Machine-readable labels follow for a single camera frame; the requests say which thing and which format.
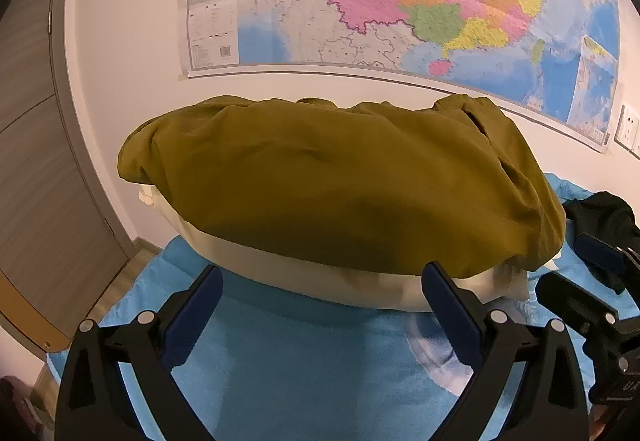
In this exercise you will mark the dark red object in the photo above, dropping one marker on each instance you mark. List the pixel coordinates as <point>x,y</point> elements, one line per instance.
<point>12,408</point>

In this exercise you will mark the wooden door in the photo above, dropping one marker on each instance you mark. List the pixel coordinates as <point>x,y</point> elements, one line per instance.
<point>40,171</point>

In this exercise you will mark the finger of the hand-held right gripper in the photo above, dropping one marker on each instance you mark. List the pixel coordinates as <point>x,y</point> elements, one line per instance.
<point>607,261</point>
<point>570,303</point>

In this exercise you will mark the olive green jacket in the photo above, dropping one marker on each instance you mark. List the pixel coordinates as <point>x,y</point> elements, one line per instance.
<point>325,191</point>

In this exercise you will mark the black garment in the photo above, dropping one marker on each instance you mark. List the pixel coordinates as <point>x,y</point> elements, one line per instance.
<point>605,216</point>

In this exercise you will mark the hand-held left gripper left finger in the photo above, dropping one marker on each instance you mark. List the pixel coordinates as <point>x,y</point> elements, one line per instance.
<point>192,321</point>

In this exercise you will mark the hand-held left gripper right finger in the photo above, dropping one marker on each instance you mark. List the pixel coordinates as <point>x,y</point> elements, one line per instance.
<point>450,316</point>

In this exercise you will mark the white wall socket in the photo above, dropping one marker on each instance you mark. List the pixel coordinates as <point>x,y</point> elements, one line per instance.
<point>629,128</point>

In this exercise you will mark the cream cloth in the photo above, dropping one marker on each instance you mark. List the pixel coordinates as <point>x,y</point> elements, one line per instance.
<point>300,278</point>

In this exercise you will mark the blue floral bedsheet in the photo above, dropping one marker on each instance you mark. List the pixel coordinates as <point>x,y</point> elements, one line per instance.
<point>300,361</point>

